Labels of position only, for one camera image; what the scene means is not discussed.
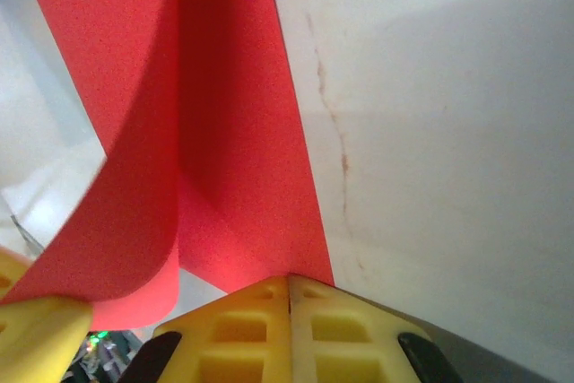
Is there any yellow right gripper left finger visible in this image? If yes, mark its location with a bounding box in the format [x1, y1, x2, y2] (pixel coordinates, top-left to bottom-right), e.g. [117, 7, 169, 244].
[120, 274, 292, 383]

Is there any red square paper sheet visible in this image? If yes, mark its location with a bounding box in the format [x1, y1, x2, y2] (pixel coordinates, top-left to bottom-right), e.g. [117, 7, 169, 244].
[0, 0, 337, 330]

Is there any black left electronics board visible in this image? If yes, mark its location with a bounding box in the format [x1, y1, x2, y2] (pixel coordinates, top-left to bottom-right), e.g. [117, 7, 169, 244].
[62, 328, 156, 383]

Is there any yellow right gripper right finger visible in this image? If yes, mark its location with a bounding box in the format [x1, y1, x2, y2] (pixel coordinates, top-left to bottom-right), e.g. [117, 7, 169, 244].
[289, 274, 465, 383]

